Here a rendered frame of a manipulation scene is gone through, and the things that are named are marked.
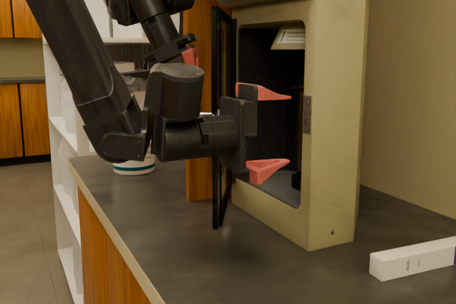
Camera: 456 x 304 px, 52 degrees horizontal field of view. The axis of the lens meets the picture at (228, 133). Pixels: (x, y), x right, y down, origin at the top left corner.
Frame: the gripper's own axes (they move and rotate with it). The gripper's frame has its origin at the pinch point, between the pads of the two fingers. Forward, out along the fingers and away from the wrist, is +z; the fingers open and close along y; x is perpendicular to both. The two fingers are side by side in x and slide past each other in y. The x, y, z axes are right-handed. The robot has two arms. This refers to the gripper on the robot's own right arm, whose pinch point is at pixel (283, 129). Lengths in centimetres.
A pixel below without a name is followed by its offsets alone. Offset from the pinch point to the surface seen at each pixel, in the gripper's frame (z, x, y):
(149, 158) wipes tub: 2, 77, -21
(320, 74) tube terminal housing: 13.4, 8.8, 7.4
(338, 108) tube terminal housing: 17.9, 8.8, 1.1
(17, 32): -12, 531, 31
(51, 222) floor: -9, 305, -119
